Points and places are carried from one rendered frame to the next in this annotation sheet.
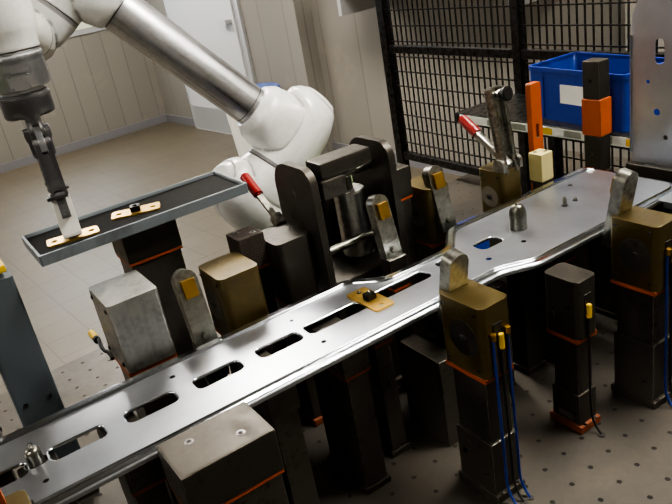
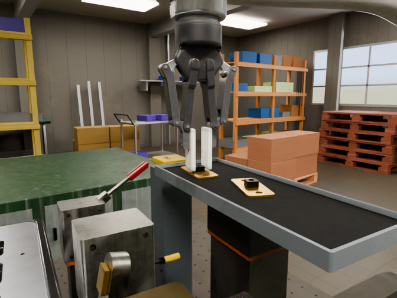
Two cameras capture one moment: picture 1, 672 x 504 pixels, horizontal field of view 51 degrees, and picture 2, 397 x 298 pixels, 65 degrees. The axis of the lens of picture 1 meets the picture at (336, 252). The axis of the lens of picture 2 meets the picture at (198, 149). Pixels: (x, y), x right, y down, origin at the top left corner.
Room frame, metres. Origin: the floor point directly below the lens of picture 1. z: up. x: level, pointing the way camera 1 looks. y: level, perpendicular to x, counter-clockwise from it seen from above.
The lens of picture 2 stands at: (1.11, -0.10, 1.29)
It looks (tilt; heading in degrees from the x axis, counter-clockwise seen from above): 10 degrees down; 89
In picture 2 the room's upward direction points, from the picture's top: straight up
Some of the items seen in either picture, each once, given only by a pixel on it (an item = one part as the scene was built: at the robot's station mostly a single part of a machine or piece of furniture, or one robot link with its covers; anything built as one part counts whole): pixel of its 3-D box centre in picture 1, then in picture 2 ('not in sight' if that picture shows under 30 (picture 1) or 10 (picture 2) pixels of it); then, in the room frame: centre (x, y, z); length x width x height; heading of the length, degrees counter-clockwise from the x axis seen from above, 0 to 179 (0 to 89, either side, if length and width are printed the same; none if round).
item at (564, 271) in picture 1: (579, 353); not in sight; (0.98, -0.37, 0.84); 0.10 x 0.05 x 0.29; 30
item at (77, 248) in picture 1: (138, 213); (249, 190); (1.18, 0.33, 1.16); 0.37 x 0.14 x 0.02; 120
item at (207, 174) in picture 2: (72, 234); (198, 169); (1.11, 0.42, 1.17); 0.08 x 0.04 x 0.01; 112
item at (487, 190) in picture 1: (500, 243); not in sight; (1.40, -0.35, 0.87); 0.10 x 0.07 x 0.35; 30
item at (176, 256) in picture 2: (101, 345); (148, 264); (1.03, 0.40, 1.00); 0.12 x 0.01 x 0.01; 30
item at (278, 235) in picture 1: (296, 324); not in sight; (1.18, 0.10, 0.89); 0.12 x 0.07 x 0.38; 30
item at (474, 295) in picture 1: (489, 398); not in sight; (0.87, -0.19, 0.87); 0.12 x 0.07 x 0.35; 30
